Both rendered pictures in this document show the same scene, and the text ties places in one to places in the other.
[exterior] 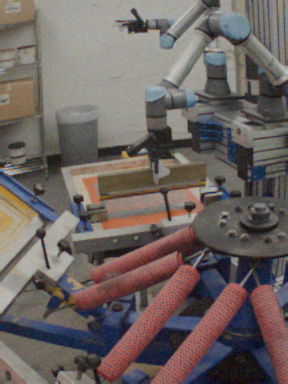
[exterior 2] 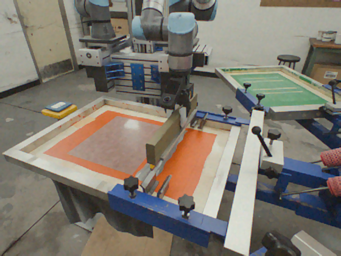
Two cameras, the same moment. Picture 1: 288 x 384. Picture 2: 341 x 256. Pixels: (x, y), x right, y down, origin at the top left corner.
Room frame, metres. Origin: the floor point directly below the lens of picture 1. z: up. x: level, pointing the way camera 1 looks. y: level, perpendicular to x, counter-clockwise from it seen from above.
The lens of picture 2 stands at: (1.44, 0.50, 1.49)
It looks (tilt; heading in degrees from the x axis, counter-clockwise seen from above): 32 degrees down; 307
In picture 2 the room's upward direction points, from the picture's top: straight up
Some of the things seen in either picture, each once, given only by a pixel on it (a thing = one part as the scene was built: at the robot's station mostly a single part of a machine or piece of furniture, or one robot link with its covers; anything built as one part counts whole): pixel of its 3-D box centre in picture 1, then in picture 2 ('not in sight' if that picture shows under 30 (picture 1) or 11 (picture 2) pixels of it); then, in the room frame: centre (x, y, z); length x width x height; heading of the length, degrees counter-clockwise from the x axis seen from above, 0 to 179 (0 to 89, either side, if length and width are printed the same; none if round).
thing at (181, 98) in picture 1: (177, 98); (181, 30); (1.87, -0.15, 1.39); 0.11 x 0.11 x 0.08; 24
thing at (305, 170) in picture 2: not in sight; (287, 169); (1.44, -0.13, 1.02); 0.17 x 0.06 x 0.05; 14
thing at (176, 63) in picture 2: (156, 121); (179, 61); (1.82, -0.06, 1.31); 0.08 x 0.08 x 0.05
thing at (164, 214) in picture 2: (83, 226); (158, 211); (1.69, 0.21, 0.98); 0.30 x 0.05 x 0.07; 14
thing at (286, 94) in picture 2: not in sight; (291, 81); (1.58, -0.91, 1.05); 1.08 x 0.61 x 0.23; 134
